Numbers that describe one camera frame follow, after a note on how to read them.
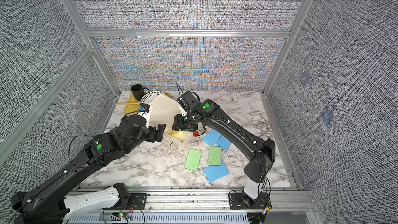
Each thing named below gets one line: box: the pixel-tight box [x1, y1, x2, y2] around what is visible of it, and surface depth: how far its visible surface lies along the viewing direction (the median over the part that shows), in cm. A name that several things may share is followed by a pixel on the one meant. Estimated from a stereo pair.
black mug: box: [130, 84, 150, 101], surface depth 115 cm
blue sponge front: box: [204, 160, 231, 184], surface depth 83 cm
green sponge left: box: [184, 148, 202, 172], surface depth 87 cm
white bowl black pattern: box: [140, 90, 168, 105], surface depth 118 cm
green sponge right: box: [207, 146, 222, 166], surface depth 88 cm
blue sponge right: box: [216, 134, 232, 151], surface depth 94 cm
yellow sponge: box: [168, 130, 183, 137], surface depth 75 cm
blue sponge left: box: [202, 129, 222, 147], surface depth 95 cm
